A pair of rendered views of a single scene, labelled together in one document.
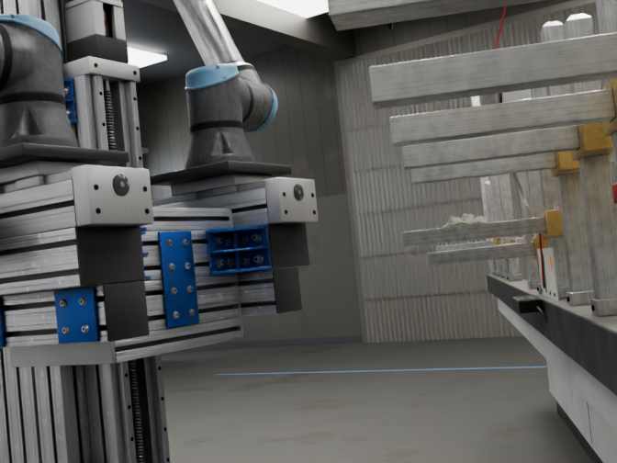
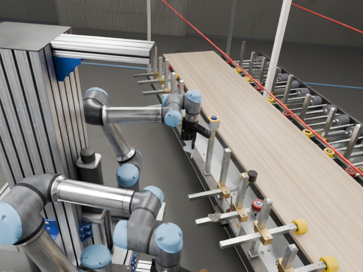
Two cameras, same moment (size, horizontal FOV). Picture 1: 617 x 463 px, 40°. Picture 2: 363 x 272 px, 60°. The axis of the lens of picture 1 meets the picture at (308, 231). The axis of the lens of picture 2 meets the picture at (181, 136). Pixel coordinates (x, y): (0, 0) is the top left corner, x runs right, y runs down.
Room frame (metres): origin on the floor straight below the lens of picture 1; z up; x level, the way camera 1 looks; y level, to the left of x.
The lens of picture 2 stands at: (0.62, 0.53, 2.37)
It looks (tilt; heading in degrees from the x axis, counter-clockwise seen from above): 35 degrees down; 331
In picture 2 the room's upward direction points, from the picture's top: 3 degrees clockwise
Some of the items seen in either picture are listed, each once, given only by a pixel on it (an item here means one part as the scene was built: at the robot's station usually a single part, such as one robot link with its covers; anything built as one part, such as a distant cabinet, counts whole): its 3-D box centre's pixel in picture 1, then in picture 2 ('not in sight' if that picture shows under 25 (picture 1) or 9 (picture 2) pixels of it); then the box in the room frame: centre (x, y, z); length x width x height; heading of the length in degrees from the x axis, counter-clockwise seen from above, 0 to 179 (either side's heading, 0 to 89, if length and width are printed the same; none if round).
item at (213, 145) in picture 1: (218, 148); not in sight; (1.84, 0.18, 1.09); 0.15 x 0.15 x 0.10
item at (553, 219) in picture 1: (558, 223); (240, 211); (1.66, -0.49, 0.85); 0.13 x 0.06 x 0.05; 171
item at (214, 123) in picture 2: (516, 102); (213, 122); (2.19, -0.57, 1.18); 0.07 x 0.07 x 0.08; 81
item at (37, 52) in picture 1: (22, 60); (96, 264); (1.43, 0.45, 1.20); 0.13 x 0.12 x 0.14; 140
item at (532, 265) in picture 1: (527, 200); (209, 151); (2.19, -0.57, 0.92); 0.05 x 0.04 x 0.45; 171
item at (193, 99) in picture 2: not in sight; (192, 102); (1.82, -0.17, 1.61); 0.09 x 0.08 x 0.11; 64
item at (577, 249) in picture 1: (566, 163); (260, 229); (1.44, -0.45, 0.94); 0.03 x 0.03 x 0.48; 81
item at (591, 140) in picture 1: (593, 137); (287, 272); (1.17, -0.40, 0.94); 0.13 x 0.06 x 0.05; 171
